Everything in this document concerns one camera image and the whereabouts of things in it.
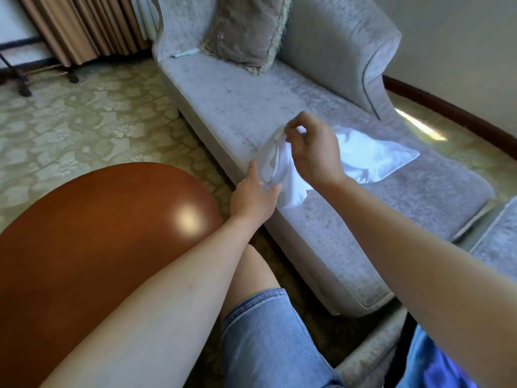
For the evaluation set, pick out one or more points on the beige curtain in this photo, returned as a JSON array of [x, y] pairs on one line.
[[81, 24]]

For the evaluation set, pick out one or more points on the light blue gradient splatter T-shirt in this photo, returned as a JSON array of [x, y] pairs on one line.
[[416, 367]]

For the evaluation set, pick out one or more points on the small white flat object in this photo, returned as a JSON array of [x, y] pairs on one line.
[[185, 53]]

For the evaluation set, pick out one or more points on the person's left forearm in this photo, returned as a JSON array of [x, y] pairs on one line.
[[153, 319]]

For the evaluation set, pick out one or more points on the blue denim shorts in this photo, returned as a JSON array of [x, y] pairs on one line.
[[271, 343]]

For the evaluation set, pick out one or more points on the white T-shirt dark print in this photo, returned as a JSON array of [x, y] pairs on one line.
[[371, 153]]

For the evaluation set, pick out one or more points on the person's right leg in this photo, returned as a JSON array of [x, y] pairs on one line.
[[250, 274]]

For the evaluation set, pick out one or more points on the black valet stand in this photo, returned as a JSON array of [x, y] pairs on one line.
[[36, 72]]

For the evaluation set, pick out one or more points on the white sheer curtain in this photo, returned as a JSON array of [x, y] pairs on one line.
[[145, 13]]

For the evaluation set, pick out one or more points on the grey velvet chaise sofa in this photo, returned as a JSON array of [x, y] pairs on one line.
[[242, 101]]

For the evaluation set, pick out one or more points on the dark wooden baseboard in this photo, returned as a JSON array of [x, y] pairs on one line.
[[452, 109]]

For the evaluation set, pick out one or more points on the brown fringed cushion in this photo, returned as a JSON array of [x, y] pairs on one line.
[[246, 28]]

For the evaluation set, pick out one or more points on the person's left hand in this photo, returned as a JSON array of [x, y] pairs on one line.
[[254, 198]]

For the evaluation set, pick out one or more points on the person's right forearm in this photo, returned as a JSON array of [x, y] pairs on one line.
[[428, 270]]

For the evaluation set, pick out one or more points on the round wooden table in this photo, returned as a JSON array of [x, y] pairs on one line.
[[89, 254]]

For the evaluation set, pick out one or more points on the person's right hand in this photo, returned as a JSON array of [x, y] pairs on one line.
[[317, 153]]

